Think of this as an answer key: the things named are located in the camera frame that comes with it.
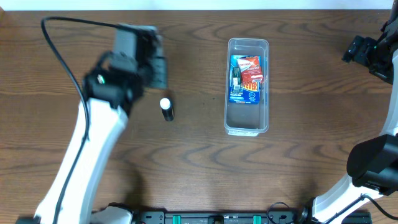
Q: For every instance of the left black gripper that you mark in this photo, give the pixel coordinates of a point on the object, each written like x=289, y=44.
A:
x=158, y=66

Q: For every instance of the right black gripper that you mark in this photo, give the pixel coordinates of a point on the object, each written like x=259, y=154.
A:
x=356, y=50

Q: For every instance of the black bottle white cap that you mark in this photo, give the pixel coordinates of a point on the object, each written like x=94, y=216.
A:
x=167, y=109

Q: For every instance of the small dark green box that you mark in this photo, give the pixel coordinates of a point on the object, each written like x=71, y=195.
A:
x=236, y=79

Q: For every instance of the red Panadol ActiFast box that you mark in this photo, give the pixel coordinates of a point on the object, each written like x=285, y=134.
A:
x=250, y=68

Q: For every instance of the blue KoolFever box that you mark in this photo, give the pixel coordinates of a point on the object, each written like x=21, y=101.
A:
x=249, y=92

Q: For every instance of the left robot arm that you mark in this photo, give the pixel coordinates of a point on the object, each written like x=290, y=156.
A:
x=109, y=91

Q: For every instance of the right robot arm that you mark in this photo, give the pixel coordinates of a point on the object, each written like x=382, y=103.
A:
x=371, y=170

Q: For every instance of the clear plastic container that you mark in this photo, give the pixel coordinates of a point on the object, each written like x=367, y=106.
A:
x=248, y=119

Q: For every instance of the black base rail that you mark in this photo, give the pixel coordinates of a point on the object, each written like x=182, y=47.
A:
x=158, y=217

